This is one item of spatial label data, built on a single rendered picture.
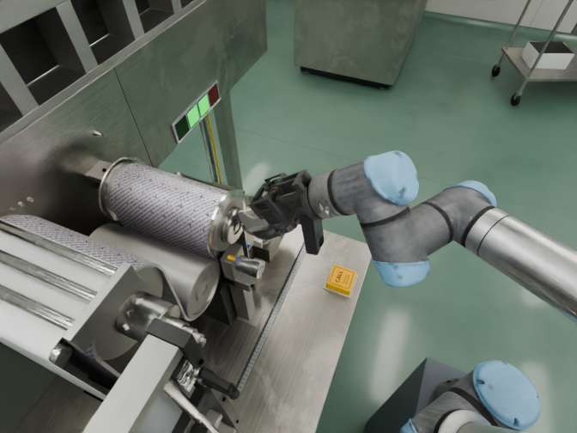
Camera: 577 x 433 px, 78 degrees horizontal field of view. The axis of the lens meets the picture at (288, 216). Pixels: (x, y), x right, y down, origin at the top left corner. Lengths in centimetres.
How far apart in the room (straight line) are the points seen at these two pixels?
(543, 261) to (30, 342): 61
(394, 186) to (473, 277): 189
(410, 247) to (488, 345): 168
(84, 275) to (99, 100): 46
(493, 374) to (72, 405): 91
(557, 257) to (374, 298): 160
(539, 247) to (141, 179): 68
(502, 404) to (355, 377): 118
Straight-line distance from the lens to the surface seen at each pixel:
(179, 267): 72
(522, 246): 56
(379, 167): 49
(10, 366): 99
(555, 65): 395
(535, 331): 234
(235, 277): 79
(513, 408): 81
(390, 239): 52
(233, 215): 70
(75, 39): 84
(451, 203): 59
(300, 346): 98
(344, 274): 105
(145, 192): 76
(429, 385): 101
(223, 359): 98
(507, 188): 295
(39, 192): 83
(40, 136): 80
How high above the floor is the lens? 182
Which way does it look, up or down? 51 degrees down
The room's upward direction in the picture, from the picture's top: straight up
